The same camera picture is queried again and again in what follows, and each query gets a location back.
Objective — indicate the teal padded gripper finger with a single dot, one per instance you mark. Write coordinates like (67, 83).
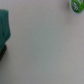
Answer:
(4, 31)

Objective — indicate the green lid kcup pod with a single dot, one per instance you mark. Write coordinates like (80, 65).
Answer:
(77, 5)

